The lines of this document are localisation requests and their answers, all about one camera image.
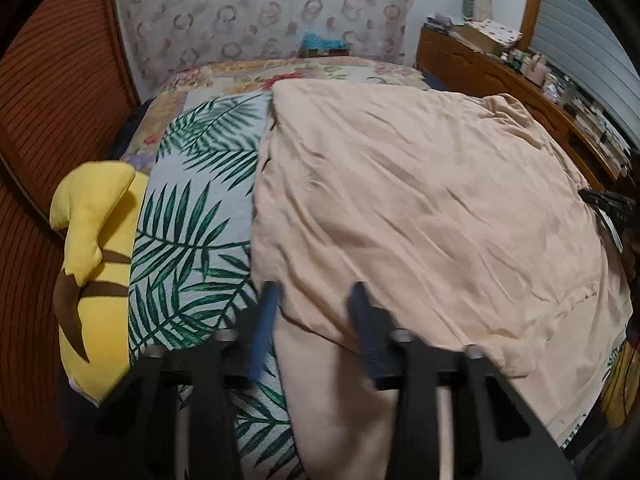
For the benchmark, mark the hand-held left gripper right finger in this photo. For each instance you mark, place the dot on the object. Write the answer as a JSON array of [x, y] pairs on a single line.
[[367, 330]]

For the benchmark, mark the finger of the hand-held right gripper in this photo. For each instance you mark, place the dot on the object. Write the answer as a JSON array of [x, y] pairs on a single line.
[[602, 199]]

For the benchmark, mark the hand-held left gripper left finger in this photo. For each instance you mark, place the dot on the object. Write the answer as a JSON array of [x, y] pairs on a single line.
[[262, 325]]

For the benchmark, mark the beige printed t-shirt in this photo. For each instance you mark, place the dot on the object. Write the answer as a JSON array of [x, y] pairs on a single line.
[[425, 185]]

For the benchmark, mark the palm leaf printed blanket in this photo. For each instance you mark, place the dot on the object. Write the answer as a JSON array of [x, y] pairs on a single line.
[[200, 200]]

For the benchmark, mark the pink thermos jug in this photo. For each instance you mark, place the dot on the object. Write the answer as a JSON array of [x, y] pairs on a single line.
[[538, 67]]

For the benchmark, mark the grey window blind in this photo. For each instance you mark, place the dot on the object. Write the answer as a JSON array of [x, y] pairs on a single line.
[[575, 50]]

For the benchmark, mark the wooden sideboard cabinet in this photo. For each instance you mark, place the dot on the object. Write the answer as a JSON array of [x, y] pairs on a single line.
[[465, 65]]

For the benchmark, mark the box with dotted cloth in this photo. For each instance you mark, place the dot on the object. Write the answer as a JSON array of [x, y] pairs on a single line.
[[500, 31]]

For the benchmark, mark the cardboard box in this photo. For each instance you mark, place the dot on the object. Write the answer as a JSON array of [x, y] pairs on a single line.
[[475, 40]]

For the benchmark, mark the yellow plush toy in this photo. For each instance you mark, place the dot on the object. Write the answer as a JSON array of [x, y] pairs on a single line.
[[90, 210]]

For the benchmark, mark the bed with leaf floral cover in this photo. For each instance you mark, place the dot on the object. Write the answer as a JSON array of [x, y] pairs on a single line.
[[300, 72]]

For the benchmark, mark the box with blue cloth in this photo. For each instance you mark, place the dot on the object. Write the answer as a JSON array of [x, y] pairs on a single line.
[[322, 45]]

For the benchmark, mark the wooden louvered wardrobe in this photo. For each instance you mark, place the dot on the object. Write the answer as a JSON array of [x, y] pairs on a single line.
[[60, 85]]

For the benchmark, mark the sheer circle patterned curtain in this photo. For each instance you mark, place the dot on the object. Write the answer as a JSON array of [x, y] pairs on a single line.
[[250, 10]]

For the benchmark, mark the wooden window frame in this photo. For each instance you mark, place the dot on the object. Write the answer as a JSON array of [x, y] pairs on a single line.
[[532, 0]]

